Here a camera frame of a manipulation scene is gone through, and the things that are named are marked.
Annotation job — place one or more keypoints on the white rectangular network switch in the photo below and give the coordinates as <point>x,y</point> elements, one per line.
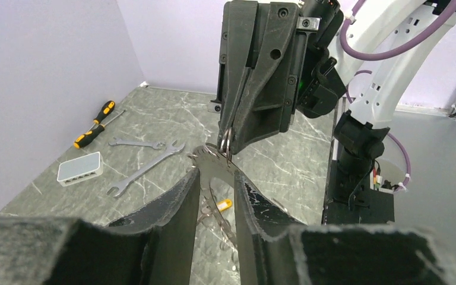
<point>80,169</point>

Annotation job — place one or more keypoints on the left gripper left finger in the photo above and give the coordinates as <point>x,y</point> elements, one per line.
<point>167,225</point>

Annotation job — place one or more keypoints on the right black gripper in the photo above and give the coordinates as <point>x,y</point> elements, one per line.
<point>261,57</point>

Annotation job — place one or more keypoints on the near yellow-black screwdriver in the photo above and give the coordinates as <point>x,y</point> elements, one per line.
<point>88,137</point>

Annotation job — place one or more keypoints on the key with yellow tag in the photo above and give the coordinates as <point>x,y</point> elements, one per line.
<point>222,206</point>

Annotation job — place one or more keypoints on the small silver open-end wrench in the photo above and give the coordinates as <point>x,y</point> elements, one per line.
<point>154,145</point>

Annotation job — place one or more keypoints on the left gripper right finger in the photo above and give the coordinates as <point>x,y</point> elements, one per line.
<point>262,231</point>

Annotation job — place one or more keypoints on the far yellow-black screwdriver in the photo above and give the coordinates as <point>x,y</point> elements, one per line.
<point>105,111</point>

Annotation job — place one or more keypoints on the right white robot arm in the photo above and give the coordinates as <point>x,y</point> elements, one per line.
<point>398,34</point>

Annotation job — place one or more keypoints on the yellow-black screwdriver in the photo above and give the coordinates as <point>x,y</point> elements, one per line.
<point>88,137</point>
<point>105,111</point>

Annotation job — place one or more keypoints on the large silver open-end wrench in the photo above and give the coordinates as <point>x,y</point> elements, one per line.
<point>117,189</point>

